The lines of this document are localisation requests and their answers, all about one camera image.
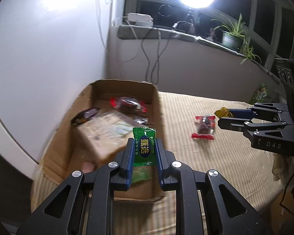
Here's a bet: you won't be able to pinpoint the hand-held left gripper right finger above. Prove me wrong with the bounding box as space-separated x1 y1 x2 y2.
155 138 266 235

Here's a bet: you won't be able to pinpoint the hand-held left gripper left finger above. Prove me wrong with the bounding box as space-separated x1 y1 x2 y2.
16 138 136 235

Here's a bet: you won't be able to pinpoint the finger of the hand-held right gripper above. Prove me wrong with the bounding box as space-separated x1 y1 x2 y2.
226 102 289 123
217 117 294 156

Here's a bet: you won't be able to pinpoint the green candy packet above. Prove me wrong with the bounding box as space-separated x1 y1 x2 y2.
132 127 157 184

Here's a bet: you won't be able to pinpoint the clear packaged bread slices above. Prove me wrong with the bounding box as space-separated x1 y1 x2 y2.
77 110 138 163

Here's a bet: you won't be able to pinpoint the yellow snack packet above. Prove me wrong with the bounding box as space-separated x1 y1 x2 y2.
214 107 234 118

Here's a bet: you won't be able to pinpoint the red dark-snack packet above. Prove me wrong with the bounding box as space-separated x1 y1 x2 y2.
191 115 216 140
110 97 148 114

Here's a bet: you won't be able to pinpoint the dark brown snack packet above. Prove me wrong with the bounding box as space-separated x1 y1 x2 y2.
71 107 100 126

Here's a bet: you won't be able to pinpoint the brown cardboard box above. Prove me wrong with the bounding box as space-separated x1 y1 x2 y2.
39 79 166 202

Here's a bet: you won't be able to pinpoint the green printed snack bag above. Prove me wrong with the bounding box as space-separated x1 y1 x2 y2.
249 83 270 104

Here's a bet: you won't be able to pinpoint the pale hanging cloth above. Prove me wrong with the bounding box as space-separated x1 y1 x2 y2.
272 152 294 182

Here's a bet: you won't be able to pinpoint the small black candy wrapper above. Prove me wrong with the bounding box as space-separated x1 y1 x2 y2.
134 117 150 126

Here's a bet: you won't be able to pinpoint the striped beige tablecloth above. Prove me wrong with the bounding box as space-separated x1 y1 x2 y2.
31 90 287 235

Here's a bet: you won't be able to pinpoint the green potted spider plant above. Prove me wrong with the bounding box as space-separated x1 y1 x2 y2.
211 13 261 65

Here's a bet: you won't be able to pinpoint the small purple plant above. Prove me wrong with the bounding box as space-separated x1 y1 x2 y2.
207 28 220 41

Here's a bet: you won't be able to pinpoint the grey stone windowsill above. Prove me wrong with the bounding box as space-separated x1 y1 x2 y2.
118 24 285 84

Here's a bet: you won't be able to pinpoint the black light stand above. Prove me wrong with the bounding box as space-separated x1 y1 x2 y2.
186 8 195 33

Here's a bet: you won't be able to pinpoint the white power strip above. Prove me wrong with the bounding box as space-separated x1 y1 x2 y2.
126 13 154 27

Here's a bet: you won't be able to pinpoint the white board panel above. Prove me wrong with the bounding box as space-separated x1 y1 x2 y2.
0 0 113 164

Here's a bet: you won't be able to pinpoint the grey window frame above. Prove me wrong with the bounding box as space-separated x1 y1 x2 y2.
125 0 294 69

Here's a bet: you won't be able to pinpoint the black hanging cable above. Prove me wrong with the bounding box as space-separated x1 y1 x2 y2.
141 27 172 85

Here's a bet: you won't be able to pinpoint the looped white cable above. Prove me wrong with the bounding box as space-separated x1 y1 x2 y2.
115 17 138 62

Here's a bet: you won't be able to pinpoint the thin white cable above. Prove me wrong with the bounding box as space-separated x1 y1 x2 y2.
95 0 106 49

